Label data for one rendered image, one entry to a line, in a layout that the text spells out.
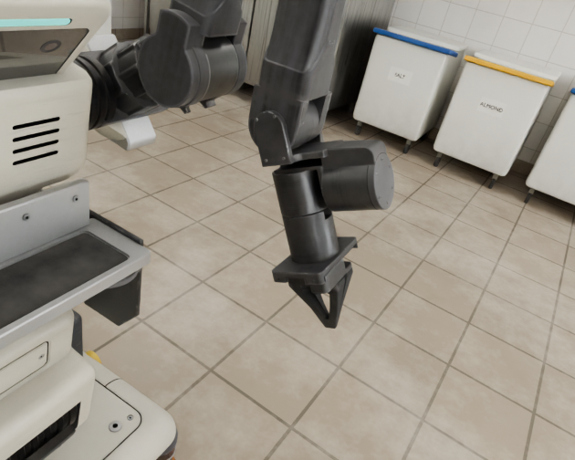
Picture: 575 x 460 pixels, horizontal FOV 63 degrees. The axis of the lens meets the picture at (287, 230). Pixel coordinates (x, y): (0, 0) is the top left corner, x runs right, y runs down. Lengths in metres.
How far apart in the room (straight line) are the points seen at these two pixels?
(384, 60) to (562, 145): 1.26
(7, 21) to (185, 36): 0.16
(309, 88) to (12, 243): 0.34
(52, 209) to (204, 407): 0.98
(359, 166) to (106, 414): 0.78
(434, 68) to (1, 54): 3.12
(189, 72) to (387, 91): 3.07
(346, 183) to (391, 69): 3.06
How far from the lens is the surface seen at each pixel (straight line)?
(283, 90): 0.48
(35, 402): 0.74
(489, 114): 3.38
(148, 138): 0.67
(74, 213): 0.59
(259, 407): 1.47
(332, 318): 0.58
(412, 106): 3.50
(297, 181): 0.50
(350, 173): 0.47
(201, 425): 1.41
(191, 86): 0.52
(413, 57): 3.47
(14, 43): 0.47
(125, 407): 1.09
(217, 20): 0.53
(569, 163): 3.38
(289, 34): 0.47
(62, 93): 0.55
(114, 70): 0.61
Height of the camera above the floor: 1.15
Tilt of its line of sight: 31 degrees down
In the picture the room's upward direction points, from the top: 14 degrees clockwise
